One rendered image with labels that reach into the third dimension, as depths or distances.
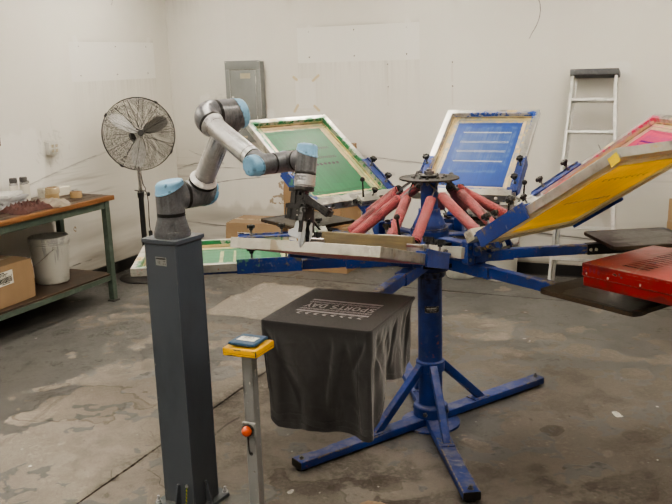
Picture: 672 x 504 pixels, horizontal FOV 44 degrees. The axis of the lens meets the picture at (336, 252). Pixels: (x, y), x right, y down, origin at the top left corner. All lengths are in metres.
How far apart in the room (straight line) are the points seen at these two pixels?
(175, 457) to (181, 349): 0.51
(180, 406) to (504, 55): 4.74
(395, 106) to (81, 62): 2.79
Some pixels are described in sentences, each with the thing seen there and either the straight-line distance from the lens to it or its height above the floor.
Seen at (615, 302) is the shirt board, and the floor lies 0.95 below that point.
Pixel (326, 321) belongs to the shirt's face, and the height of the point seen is 0.95.
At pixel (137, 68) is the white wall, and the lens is 8.44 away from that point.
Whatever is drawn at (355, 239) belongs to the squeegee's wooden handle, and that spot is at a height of 1.16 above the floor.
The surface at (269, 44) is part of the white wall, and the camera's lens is 8.26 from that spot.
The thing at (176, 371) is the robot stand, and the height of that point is 0.64.
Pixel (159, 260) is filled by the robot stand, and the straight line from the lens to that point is 3.51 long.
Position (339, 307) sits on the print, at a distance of 3.27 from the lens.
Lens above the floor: 1.88
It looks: 13 degrees down
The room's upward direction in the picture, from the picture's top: 2 degrees counter-clockwise
